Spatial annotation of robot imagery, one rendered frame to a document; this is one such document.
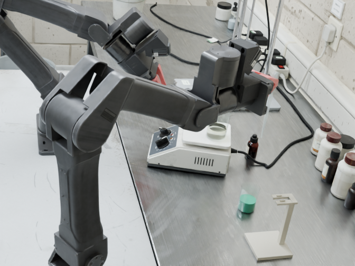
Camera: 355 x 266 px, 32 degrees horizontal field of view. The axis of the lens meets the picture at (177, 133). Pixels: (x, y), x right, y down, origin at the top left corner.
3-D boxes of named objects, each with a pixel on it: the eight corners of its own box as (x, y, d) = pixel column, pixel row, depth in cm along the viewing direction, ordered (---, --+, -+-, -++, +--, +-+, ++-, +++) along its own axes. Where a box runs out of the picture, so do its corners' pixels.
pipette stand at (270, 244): (257, 260, 125) (269, 210, 119) (243, 235, 132) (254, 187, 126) (292, 257, 128) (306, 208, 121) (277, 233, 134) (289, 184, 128)
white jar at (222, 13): (220, 21, 253) (223, 6, 249) (212, 16, 257) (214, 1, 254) (232, 20, 256) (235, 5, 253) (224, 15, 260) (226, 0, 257)
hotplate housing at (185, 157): (146, 167, 151) (149, 139, 147) (151, 141, 162) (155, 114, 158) (235, 180, 151) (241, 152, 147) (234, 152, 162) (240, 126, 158)
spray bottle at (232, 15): (225, 26, 248) (230, 1, 243) (234, 26, 249) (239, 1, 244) (229, 29, 245) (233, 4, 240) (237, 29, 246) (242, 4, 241)
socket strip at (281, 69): (272, 79, 207) (275, 67, 205) (236, 35, 240) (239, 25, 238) (288, 79, 209) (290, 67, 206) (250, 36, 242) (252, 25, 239)
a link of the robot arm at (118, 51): (139, 43, 152) (120, 23, 149) (140, 51, 147) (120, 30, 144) (119, 60, 153) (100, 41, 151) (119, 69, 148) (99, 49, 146)
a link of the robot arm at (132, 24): (153, 21, 151) (120, -14, 146) (156, 34, 144) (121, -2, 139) (119, 51, 154) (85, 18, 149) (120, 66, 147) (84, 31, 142)
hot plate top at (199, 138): (180, 143, 147) (181, 140, 147) (184, 120, 158) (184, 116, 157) (230, 150, 147) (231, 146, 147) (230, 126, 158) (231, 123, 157)
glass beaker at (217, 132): (201, 140, 149) (206, 110, 145) (207, 130, 154) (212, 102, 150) (225, 146, 148) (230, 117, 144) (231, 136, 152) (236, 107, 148)
